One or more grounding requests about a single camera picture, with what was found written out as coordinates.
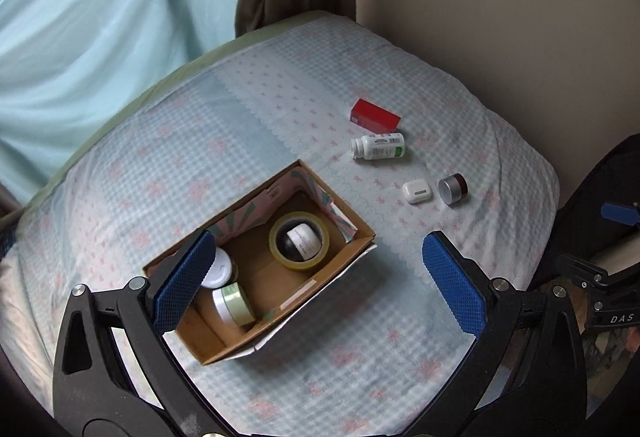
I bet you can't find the open cardboard box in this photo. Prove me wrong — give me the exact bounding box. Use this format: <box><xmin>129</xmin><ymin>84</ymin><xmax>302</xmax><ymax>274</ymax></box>
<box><xmin>143</xmin><ymin>160</ymin><xmax>375</xmax><ymax>365</ymax></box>

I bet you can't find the white pill bottle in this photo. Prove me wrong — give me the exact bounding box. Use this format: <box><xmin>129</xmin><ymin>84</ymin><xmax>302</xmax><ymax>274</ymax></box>
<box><xmin>350</xmin><ymin>132</ymin><xmax>406</xmax><ymax>160</ymax></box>

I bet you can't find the green jar white lid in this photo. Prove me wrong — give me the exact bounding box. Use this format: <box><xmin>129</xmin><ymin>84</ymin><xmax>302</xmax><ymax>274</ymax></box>
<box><xmin>212</xmin><ymin>282</ymin><xmax>256</xmax><ymax>327</ymax></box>

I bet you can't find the light blue sheer curtain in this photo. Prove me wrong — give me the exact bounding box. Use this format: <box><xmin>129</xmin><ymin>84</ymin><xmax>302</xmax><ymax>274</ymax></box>
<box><xmin>1</xmin><ymin>0</ymin><xmax>236</xmax><ymax>204</ymax></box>

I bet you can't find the black jar white label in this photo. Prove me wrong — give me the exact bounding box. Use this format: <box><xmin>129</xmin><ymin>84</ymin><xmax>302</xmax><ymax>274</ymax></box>
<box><xmin>277</xmin><ymin>223</ymin><xmax>322</xmax><ymax>263</ymax></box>

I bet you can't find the red rectangular box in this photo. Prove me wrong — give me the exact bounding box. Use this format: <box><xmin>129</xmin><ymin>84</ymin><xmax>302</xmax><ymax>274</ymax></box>
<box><xmin>349</xmin><ymin>99</ymin><xmax>401</xmax><ymax>134</ymax></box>

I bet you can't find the silver red small jar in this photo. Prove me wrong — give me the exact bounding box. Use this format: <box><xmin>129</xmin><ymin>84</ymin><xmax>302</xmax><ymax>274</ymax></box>
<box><xmin>438</xmin><ymin>174</ymin><xmax>469</xmax><ymax>206</ymax></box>

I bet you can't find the white earbuds case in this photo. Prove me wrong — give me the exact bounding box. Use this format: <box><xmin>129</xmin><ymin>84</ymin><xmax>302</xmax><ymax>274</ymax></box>
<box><xmin>401</xmin><ymin>178</ymin><xmax>433</xmax><ymax>205</ymax></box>

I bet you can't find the checkered floral bed cover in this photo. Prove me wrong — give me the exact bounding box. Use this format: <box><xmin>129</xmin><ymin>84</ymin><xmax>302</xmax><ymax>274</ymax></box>
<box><xmin>1</xmin><ymin>14</ymin><xmax>560</xmax><ymax>436</ymax></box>

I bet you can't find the white lidded round jar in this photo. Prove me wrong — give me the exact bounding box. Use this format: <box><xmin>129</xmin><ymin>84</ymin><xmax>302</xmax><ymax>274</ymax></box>
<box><xmin>201</xmin><ymin>247</ymin><xmax>238</xmax><ymax>290</ymax></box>

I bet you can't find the yellow tape roll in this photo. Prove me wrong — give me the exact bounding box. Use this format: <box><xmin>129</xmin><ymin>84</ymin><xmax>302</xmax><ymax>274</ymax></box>
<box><xmin>268</xmin><ymin>212</ymin><xmax>331</xmax><ymax>271</ymax></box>

